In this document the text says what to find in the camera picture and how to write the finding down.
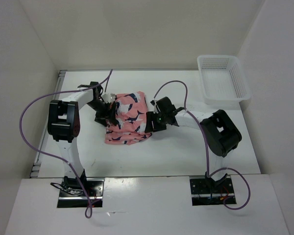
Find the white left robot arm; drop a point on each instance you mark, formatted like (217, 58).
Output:
(64, 126)

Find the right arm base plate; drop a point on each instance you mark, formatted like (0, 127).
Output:
(206, 192)

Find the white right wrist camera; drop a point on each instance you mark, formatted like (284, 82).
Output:
(155, 107)

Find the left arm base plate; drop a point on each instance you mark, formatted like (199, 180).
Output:
(70, 198)

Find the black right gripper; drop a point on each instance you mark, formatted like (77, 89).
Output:
(151, 116)

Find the white plastic mesh basket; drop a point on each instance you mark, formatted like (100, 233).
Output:
(223, 80)

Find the pink shark print shorts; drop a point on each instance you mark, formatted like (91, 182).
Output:
(131, 117)

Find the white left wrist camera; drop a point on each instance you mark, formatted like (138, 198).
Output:
(108, 97)

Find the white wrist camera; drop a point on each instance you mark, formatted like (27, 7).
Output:
(108, 97)
(155, 107)

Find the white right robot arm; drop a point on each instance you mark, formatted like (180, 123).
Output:
(220, 134)

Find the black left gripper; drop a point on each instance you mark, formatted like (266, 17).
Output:
(110, 115)

